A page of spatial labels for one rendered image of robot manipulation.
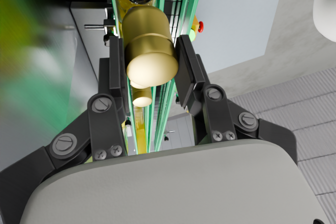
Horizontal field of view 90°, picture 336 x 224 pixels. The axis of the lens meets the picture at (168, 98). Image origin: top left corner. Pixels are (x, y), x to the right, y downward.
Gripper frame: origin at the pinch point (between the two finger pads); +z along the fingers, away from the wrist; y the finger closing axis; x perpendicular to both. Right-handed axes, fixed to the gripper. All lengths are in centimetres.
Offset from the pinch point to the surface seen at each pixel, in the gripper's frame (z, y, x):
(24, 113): 2.6, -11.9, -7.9
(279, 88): 132, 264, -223
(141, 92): 9.0, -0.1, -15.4
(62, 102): 8.0, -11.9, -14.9
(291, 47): 141, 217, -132
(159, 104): 36, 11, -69
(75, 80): 21.2, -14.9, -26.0
